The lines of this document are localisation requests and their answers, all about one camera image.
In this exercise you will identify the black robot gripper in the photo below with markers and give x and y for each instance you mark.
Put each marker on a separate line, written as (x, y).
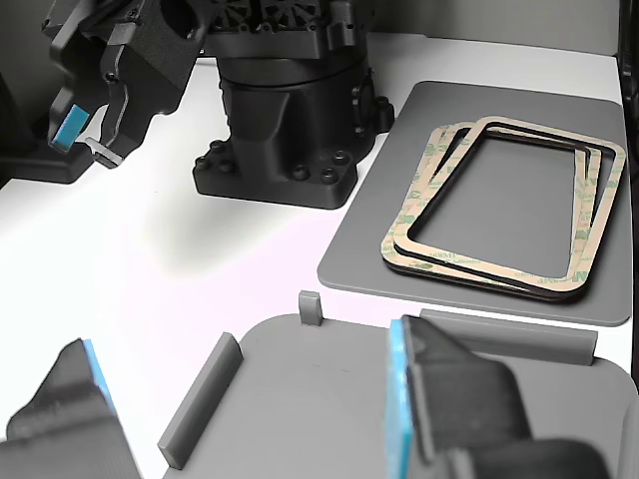
(160, 55)

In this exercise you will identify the static gripper finger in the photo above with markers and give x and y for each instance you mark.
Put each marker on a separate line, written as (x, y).
(464, 399)
(65, 414)

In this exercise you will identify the beige rectangular adhesive frame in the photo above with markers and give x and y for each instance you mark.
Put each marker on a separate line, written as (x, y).
(583, 209)
(412, 199)
(499, 259)

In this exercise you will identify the grey holder plate with ridges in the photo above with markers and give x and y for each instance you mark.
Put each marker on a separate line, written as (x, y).
(309, 399)

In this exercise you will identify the flat grey tray plate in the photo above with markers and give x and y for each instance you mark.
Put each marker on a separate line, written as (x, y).
(449, 100)

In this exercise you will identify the black enclosure post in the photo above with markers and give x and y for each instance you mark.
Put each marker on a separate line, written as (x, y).
(630, 75)

